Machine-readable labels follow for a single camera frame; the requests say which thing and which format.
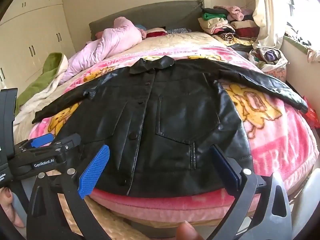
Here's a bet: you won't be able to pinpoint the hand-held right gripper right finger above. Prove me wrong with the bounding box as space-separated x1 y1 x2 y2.
209 144 293 240

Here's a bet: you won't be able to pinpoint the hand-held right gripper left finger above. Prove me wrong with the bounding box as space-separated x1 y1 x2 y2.
26 144 112 240

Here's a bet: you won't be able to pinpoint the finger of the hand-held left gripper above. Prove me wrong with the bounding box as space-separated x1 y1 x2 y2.
15 133 55 151
49 133 82 155

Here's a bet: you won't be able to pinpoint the black leather jacket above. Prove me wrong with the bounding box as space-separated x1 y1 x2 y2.
32 56 309 197

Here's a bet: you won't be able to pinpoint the floral basket of clothes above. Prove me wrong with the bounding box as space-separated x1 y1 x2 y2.
249 49 288 81

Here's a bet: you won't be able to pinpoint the pile of folded clothes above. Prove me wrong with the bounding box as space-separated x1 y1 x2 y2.
197 4 262 48

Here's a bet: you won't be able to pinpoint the clothes on window sill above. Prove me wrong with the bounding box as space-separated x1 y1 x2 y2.
285 21 320 63

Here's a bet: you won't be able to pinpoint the person's left hand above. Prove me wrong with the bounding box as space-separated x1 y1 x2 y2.
0 187 26 228

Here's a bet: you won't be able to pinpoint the person's right hand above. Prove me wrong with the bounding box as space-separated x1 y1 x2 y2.
176 221 207 240

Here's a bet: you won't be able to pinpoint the pink printed blanket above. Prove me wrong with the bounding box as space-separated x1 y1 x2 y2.
28 45 320 217

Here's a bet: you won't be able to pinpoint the green and white blanket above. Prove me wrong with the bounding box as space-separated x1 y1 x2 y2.
14 52 69 130

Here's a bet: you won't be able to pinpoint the red bag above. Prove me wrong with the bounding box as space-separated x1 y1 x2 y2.
301 96 320 130

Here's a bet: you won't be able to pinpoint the light pink quilt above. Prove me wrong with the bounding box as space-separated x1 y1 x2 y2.
60 17 146 83

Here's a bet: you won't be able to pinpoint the cream wardrobe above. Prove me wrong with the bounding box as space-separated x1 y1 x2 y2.
0 0 77 92

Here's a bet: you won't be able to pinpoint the red pillow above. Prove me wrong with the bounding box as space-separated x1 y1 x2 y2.
146 28 167 38

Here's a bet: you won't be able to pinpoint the dark patterned cloth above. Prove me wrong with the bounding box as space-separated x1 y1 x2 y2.
166 27 192 35

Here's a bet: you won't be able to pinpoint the grey upholstered bed headboard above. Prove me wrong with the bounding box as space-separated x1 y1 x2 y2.
89 0 205 42

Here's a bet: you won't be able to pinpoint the cream curtain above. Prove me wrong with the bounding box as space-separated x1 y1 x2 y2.
252 0 293 51

